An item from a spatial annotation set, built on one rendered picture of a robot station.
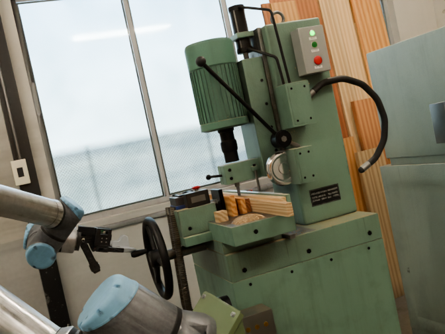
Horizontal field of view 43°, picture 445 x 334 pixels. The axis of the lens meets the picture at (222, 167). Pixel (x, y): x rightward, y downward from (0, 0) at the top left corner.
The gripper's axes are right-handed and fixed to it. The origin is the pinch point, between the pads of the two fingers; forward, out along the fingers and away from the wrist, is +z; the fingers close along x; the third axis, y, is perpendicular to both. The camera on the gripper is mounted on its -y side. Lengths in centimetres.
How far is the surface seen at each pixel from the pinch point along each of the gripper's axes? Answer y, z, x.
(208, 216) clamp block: 15.8, 20.4, -20.7
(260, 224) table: 16, 30, -44
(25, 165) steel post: 28, -40, 107
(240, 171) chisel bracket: 32.3, 32.2, -14.5
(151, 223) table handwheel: 11.3, 2.0, -17.7
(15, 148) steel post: 36, -46, 110
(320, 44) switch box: 79, 51, -28
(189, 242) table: 6.6, 14.0, -22.7
